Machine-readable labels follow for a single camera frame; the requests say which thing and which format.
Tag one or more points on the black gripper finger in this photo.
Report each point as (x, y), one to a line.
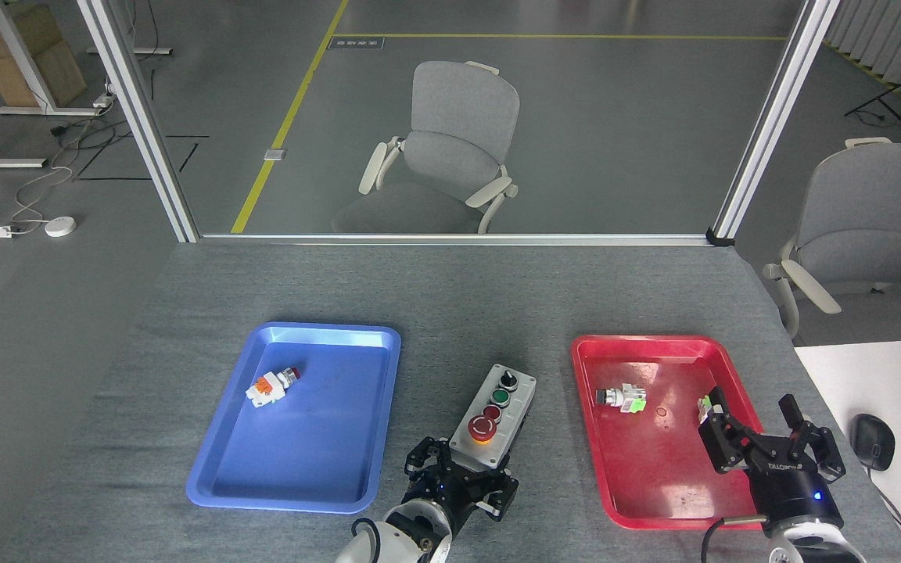
(501, 493)
(728, 442)
(425, 457)
(818, 450)

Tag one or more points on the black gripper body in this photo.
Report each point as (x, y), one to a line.
(450, 493)
(798, 496)

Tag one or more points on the white four-button control box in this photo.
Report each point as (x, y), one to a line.
(493, 414)

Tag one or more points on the cardboard box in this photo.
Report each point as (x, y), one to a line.
(59, 74)

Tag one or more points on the black computer mouse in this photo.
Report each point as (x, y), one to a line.
(873, 442)

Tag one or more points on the red plastic tray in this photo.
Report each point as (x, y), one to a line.
(654, 461)

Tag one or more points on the white side table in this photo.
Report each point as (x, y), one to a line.
(888, 383)

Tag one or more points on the blue plastic tray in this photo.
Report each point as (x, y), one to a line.
(310, 453)

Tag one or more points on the grey felt table cover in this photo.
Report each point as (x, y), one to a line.
(482, 313)

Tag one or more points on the grey office chair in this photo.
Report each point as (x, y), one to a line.
(865, 227)
(454, 148)

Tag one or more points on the metal floor socket plate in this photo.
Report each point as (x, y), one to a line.
(274, 154)

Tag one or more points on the white pleated curtain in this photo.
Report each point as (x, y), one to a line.
(888, 39)

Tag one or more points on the grey floor label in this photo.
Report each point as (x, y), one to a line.
(357, 43)

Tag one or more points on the white round floor device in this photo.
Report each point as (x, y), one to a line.
(60, 227)

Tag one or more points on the white power strip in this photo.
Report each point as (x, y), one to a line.
(103, 100)

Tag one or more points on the green push button switch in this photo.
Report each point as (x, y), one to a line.
(705, 408)

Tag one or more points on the black selector switch green block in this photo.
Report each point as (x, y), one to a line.
(621, 399)

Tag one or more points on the red push button switch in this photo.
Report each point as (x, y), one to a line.
(269, 389)

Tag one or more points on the silver aluminium rail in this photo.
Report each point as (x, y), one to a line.
(450, 239)

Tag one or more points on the silver aluminium post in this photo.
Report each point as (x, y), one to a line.
(771, 125)
(138, 117)

